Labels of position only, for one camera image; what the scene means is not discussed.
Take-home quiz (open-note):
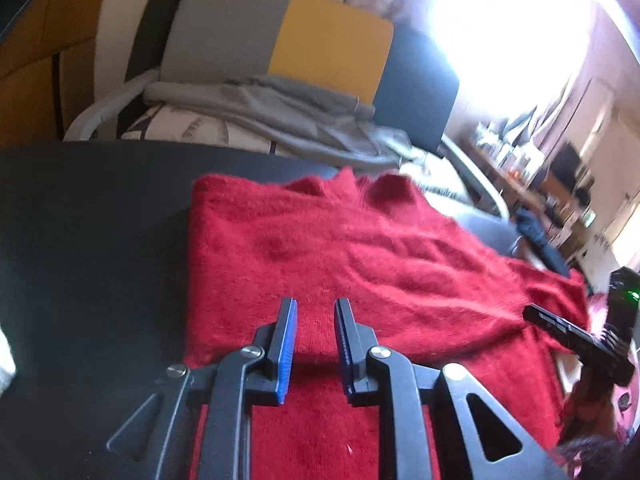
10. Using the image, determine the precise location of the red fuzzy sweater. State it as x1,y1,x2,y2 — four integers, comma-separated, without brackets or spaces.
183,167,590,480

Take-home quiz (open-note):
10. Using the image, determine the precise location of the wooden cabinet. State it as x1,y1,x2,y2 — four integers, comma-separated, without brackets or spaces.
0,0,117,150

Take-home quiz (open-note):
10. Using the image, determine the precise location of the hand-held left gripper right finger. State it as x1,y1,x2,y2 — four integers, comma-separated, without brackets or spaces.
334,298,568,480

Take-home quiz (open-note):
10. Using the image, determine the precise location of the wooden cluttered desk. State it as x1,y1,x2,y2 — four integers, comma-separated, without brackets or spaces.
462,120,606,266

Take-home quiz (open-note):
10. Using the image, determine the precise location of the grey and yellow cushion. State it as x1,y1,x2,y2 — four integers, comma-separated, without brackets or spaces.
160,0,395,107

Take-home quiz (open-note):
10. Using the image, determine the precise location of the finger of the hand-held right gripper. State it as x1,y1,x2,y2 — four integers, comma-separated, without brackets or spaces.
522,304,601,356

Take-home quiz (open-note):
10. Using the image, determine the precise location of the patterned white cushion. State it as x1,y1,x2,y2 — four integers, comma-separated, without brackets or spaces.
120,104,281,153

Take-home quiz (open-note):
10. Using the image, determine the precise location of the grey garment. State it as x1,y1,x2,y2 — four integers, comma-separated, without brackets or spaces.
144,76,416,163

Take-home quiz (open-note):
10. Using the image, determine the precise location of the black monitor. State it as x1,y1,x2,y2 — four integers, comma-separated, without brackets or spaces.
549,142,583,187

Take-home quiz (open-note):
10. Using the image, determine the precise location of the dark blue armchair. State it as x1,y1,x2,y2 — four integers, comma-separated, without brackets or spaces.
116,0,511,221

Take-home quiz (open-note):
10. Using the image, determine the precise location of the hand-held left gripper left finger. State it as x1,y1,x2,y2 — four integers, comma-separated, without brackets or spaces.
106,297,299,480

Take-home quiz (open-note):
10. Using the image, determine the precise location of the person's right hand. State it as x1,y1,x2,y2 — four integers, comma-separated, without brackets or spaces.
559,380,632,453

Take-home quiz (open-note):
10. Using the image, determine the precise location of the dark blue cloth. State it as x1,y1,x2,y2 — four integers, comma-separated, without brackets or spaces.
515,209,572,277

